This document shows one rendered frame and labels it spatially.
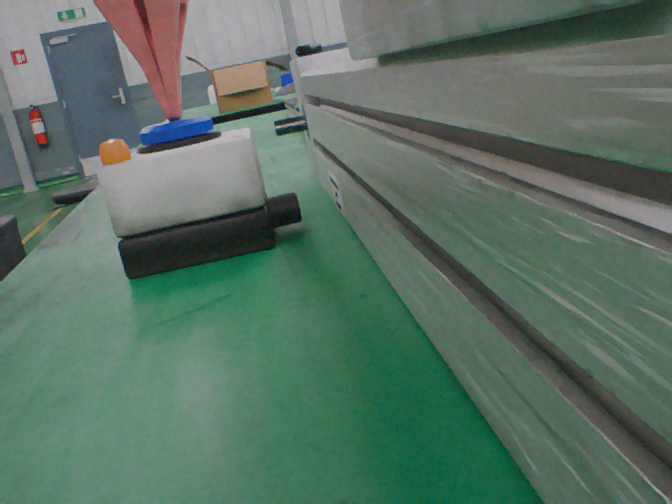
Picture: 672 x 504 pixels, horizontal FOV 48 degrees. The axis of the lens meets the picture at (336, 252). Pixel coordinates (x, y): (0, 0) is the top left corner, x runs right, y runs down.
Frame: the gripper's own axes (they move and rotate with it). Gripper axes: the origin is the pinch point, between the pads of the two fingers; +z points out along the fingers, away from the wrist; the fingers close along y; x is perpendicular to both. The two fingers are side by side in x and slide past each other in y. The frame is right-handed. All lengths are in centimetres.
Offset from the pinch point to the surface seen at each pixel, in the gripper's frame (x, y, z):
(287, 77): 376, 25, -1
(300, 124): 15.4, 7.5, 3.5
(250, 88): 230, 4, 0
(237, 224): -3.9, 2.1, 6.6
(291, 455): -26.2, 3.4, 8.5
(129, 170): -3.9, -2.4, 2.7
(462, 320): -26.6, 7.8, 6.0
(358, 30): -22.7, 7.4, -0.8
